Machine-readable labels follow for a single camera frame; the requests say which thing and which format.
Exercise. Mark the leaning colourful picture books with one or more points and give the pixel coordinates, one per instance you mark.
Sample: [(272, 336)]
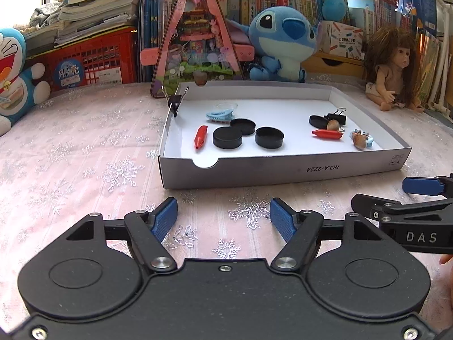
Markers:
[(428, 63)]

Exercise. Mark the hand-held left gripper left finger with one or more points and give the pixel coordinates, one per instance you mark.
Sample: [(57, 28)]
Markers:
[(164, 217)]

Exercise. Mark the blue hair clip with bears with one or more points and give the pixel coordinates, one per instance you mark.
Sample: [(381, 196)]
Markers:
[(370, 141)]

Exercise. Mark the long-haired baby doll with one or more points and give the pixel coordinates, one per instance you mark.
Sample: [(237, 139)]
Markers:
[(393, 67)]

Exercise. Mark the stack of flat books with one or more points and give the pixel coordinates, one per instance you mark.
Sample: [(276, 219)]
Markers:
[(95, 7)]

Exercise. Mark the colourful stationery box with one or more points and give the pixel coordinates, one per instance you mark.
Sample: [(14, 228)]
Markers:
[(343, 40)]

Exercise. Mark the black round lid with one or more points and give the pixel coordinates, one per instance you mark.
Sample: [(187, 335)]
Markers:
[(269, 137), (227, 139), (317, 121), (243, 126)]

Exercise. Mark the row of tall books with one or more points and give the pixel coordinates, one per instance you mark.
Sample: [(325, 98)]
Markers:
[(375, 17)]

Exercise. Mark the tall blue folders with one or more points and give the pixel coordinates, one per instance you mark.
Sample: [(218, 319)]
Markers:
[(155, 14)]

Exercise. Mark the row of small books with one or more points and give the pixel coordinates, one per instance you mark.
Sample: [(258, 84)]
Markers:
[(244, 3)]

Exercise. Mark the person's right hand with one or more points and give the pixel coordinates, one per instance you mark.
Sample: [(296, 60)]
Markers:
[(447, 290)]

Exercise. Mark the large red plastic basket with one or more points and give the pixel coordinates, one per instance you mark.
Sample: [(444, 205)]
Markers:
[(99, 56)]

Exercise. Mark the blue alien plush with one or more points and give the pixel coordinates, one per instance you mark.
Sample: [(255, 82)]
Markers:
[(283, 39)]

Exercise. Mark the wooden drawer organiser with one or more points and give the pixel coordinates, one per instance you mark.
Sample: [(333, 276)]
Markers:
[(332, 65)]

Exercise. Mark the white cardboard box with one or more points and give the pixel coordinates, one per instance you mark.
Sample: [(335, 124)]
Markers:
[(283, 113)]

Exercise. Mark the grey crumpled cloth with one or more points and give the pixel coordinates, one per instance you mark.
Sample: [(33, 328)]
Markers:
[(39, 15)]

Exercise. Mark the pink snowflake tablecloth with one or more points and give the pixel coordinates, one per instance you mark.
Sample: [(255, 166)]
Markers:
[(88, 148)]

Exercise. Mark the blue plush ball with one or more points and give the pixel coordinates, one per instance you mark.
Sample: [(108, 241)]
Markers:
[(334, 7)]

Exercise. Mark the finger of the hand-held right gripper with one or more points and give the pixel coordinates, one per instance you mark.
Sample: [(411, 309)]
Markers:
[(421, 186), (407, 210)]

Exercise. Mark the white pipe rack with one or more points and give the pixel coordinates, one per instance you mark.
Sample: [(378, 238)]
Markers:
[(444, 60)]

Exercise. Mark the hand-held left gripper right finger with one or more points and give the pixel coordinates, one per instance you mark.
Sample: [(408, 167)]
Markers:
[(283, 219)]

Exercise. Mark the blue robot cat plush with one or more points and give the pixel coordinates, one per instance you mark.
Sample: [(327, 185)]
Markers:
[(14, 78)]

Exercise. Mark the pink triangular diorama house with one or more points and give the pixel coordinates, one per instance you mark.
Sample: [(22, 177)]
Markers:
[(198, 35)]

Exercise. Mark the red chili toy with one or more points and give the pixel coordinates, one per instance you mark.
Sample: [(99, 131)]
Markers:
[(327, 134), (200, 138)]

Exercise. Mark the black binder clip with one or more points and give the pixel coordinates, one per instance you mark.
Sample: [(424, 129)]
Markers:
[(174, 103), (337, 116)]

